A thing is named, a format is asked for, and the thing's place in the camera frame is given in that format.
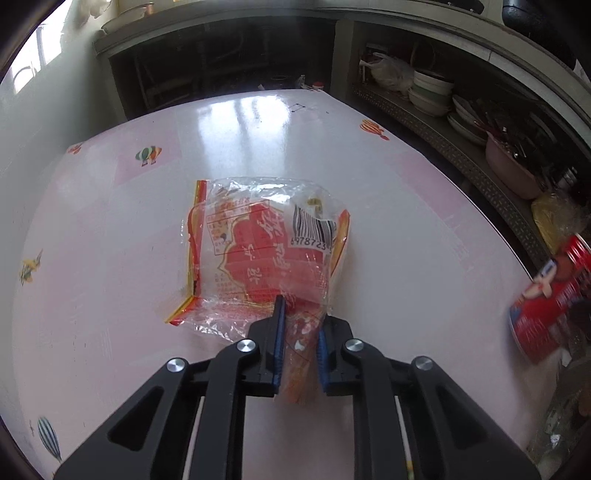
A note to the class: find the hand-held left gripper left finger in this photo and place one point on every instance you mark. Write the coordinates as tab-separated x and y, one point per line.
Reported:
278	341

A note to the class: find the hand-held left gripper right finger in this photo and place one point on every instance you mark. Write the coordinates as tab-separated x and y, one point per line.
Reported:
323	355

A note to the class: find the clear plastic bag red print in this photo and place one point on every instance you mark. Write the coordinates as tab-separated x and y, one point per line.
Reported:
258	249

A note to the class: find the red plastic packet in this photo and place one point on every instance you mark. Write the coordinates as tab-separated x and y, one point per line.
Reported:
549	304

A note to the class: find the low white table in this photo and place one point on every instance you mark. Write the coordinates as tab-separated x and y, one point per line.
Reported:
392	207

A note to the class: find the pink plastic basin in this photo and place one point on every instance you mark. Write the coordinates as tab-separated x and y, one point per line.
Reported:
512	173

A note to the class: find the yellow plastic bag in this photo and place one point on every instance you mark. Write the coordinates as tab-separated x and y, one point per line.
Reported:
554	219

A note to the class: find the stack of plates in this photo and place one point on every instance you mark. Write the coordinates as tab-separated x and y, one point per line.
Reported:
464	124

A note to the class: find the stack of bowls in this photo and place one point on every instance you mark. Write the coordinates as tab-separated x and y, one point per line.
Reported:
431	94

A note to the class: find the pile of kitchen utensils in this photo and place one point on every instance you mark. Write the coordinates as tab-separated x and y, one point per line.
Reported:
517	138

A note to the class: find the white plastic bag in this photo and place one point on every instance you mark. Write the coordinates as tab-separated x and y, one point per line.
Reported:
392	71

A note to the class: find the concrete kitchen counter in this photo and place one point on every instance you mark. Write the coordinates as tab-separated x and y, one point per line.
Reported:
461	34

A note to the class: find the white bowl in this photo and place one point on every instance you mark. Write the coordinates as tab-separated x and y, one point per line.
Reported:
117	24

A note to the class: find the copper bowl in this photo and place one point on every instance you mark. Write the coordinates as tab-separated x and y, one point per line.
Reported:
138	9

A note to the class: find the hanging plastic bag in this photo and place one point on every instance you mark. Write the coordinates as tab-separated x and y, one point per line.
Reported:
94	5

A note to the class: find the black wok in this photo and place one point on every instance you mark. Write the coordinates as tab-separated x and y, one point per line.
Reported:
531	23

